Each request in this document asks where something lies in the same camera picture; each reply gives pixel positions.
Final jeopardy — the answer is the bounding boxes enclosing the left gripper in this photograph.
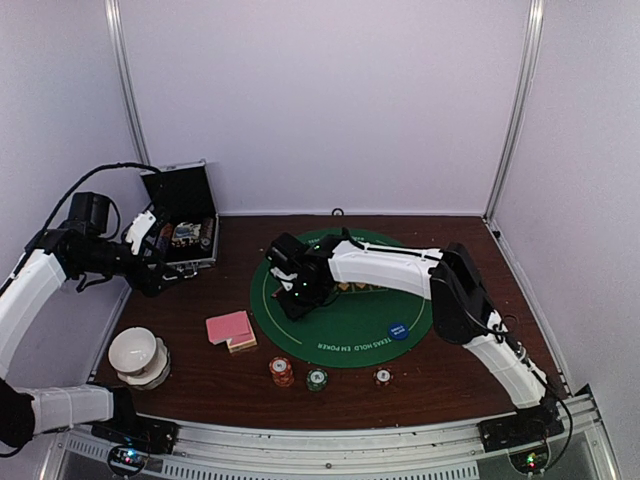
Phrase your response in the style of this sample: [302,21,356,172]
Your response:
[77,238,183,297]

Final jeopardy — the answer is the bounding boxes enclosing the red 5 chip stack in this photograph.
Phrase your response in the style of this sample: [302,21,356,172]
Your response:
[269,356,295,388]

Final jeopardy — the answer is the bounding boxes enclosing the green 20 chip stack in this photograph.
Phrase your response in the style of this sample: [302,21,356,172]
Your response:
[306,368,328,392]

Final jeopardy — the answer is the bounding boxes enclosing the blue small blind button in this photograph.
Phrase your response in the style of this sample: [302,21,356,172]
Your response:
[387,322,410,341]

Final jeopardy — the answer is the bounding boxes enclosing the orange black 100 chip stack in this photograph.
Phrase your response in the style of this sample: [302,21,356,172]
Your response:
[373,367,394,386]

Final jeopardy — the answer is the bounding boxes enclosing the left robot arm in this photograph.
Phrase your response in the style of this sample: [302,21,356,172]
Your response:
[1,192,185,455]

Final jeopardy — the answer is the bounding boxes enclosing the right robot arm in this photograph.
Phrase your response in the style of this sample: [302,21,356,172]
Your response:
[265,229,559,442]

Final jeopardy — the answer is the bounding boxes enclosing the aluminium poker case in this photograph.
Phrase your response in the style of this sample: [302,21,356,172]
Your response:
[141,159,220,276]

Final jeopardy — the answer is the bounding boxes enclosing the card pack in case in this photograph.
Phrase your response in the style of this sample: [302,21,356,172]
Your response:
[171,222,201,248]

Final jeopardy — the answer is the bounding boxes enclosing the right chip row in case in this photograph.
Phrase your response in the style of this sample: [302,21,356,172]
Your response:
[199,217,217,251]

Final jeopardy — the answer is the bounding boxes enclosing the round green poker mat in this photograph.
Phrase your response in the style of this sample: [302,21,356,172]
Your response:
[250,228,432,369]

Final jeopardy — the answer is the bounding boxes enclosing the white ceramic bowl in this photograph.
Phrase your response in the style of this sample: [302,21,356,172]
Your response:
[108,331,156,374]

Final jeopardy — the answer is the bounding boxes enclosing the red-backed playing card deck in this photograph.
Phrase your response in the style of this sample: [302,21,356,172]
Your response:
[205,311,252,345]

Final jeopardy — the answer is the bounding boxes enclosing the card deck box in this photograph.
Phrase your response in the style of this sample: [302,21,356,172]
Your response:
[227,333,257,353]

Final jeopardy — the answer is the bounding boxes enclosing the stacked white bowls below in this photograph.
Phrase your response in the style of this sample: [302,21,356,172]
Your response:
[117,337,171,390]

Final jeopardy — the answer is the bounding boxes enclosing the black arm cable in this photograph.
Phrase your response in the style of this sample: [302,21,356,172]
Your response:
[24,160,166,251]

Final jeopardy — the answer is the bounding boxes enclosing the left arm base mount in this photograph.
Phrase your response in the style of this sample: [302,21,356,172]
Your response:
[91,417,179,454]

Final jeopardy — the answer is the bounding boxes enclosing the left aluminium frame post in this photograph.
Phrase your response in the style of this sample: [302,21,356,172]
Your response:
[104,0,151,165]

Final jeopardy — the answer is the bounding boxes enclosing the aluminium frame post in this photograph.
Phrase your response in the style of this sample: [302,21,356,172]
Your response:
[483,0,545,224]
[104,0,151,165]

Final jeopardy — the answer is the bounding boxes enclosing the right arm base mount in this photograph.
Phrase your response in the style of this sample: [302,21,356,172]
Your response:
[478,414,565,453]

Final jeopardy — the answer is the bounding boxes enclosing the right aluminium frame post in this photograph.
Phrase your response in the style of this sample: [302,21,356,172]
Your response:
[483,0,545,224]

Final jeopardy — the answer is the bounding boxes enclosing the front aluminium rail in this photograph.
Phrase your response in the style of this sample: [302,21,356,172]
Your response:
[36,392,622,479]

